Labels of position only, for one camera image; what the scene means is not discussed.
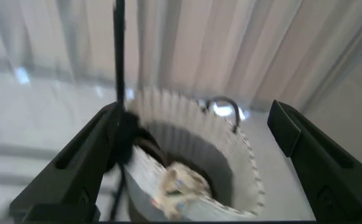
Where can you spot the black clothes rack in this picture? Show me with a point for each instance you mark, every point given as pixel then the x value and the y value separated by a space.
pixel 118 46

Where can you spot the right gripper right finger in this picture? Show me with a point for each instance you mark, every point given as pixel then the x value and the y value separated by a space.
pixel 330 168

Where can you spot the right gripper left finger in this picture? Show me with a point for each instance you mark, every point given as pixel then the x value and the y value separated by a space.
pixel 75 168

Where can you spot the cream printed garment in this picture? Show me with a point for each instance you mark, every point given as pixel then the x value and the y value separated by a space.
pixel 184 183

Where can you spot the white curtain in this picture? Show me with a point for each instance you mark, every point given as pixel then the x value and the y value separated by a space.
pixel 215 46

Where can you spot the white laundry basket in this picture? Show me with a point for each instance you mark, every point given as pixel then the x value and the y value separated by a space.
pixel 230 149

